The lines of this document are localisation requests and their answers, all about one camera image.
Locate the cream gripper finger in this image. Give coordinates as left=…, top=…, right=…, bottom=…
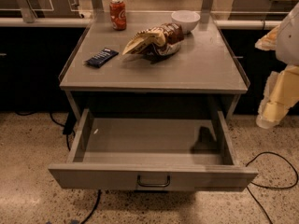
left=255, top=26, right=279, bottom=51

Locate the grey top drawer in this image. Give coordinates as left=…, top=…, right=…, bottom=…
left=49, top=109, right=258, bottom=191

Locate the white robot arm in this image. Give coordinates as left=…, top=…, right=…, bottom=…
left=255, top=3, right=299, bottom=129

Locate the grey drawer cabinet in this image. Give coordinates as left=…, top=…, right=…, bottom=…
left=60, top=11, right=249, bottom=117

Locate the white bowl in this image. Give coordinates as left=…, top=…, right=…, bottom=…
left=171, top=10, right=200, bottom=34

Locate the brown chip bag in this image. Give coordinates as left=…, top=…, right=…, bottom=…
left=122, top=23, right=184, bottom=56

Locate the red soda can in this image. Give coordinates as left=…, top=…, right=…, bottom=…
left=109, top=0, right=126, bottom=31

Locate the dark blue snack bar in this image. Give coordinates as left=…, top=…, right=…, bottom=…
left=85, top=48, right=119, bottom=68

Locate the white horizontal rail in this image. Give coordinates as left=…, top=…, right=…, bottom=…
left=0, top=18, right=281, bottom=30

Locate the black cable right floor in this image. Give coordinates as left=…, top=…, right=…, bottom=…
left=245, top=151, right=299, bottom=224

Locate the black cable floor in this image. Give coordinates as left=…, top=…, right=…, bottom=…
left=245, top=151, right=299, bottom=224
left=14, top=110, right=103, bottom=224

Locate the black drawer handle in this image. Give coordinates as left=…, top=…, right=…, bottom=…
left=136, top=175, right=171, bottom=188

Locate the black cable left floor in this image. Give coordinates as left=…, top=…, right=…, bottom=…
left=14, top=110, right=103, bottom=224

